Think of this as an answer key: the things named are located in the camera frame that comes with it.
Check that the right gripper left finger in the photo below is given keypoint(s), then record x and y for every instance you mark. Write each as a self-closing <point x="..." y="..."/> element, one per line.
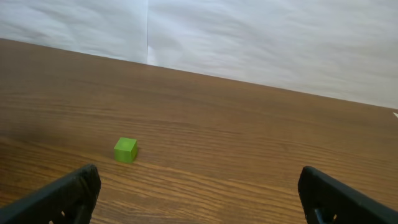
<point x="62" y="196"/>

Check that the green cube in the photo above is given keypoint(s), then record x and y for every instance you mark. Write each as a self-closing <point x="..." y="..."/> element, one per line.
<point x="125" y="151"/>

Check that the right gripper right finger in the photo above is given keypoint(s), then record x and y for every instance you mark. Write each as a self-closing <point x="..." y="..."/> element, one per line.
<point x="335" y="199"/>

